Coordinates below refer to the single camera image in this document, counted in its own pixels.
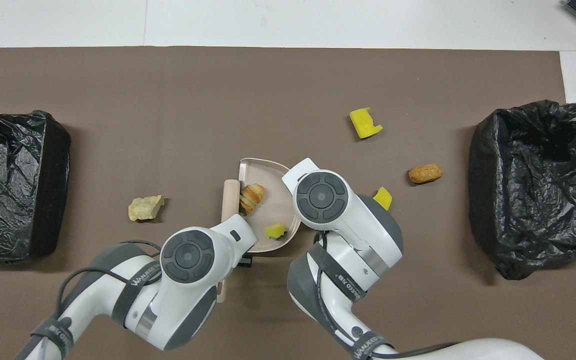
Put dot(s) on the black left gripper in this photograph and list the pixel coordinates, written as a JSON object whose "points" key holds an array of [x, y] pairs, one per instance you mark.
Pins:
{"points": [[246, 260]]}

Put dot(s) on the yellow and green sponge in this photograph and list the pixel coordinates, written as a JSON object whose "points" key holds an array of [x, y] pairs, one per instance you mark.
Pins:
{"points": [[274, 230]]}

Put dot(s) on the beige brush with black bristles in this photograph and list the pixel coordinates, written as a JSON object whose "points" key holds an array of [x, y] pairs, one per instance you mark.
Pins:
{"points": [[230, 200]]}

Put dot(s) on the striped croissant piece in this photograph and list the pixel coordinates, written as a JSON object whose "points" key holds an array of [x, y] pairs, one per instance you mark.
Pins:
{"points": [[252, 197]]}

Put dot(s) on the beige plastic dustpan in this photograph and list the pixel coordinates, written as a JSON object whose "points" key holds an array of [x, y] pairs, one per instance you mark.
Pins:
{"points": [[273, 180]]}

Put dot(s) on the pale flaky bread piece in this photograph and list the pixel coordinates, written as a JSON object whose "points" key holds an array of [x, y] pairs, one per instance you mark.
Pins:
{"points": [[145, 207]]}

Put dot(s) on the notched yellow sponge piece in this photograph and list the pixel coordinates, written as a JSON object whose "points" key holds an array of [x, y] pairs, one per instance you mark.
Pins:
{"points": [[363, 125]]}

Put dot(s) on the brown bread roll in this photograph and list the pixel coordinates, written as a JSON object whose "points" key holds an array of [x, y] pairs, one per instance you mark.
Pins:
{"points": [[425, 173]]}

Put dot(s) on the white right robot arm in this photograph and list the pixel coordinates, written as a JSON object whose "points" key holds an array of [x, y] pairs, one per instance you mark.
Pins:
{"points": [[320, 197]]}

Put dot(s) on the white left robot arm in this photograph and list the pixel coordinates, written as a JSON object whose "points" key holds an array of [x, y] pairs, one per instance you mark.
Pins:
{"points": [[188, 257]]}

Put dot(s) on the black bag lined bin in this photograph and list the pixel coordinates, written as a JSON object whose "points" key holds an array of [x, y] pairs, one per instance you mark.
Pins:
{"points": [[18, 140], [518, 200]]}

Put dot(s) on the brown table mat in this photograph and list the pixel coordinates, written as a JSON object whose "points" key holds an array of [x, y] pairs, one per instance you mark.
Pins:
{"points": [[288, 75]]}

